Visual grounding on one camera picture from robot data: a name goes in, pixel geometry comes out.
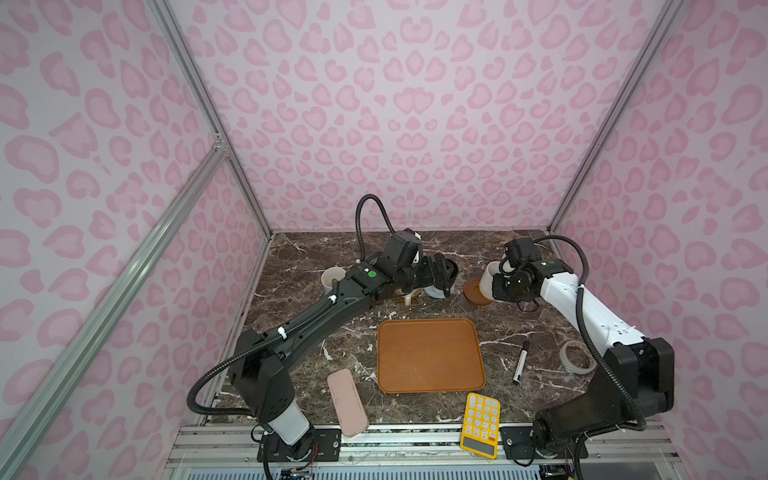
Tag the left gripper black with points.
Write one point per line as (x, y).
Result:
(430, 275)

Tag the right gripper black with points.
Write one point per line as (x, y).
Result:
(498, 292)

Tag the white speckled mug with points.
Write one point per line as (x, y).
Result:
(493, 284)

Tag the light blue mug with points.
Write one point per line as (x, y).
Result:
(330, 276)

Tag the black mug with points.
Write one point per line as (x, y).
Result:
(450, 270)

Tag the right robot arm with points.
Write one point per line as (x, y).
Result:
(634, 375)

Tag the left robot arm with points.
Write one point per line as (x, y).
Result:
(261, 376)

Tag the grey-blue felt coaster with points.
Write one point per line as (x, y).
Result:
(435, 292)

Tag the black and white marker pen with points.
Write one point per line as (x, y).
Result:
(520, 366)

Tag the white tape roll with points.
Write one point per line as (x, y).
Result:
(576, 358)

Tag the pink eyeglass case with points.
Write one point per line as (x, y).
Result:
(352, 417)

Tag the yellow calculator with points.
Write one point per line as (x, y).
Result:
(480, 426)

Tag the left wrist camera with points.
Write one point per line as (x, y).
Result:
(400, 252)

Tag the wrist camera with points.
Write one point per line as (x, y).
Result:
(519, 252)
(400, 252)

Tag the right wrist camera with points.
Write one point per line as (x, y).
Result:
(519, 252)

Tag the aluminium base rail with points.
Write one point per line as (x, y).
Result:
(419, 451)

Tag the aluminium frame strut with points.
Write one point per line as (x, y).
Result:
(35, 418)

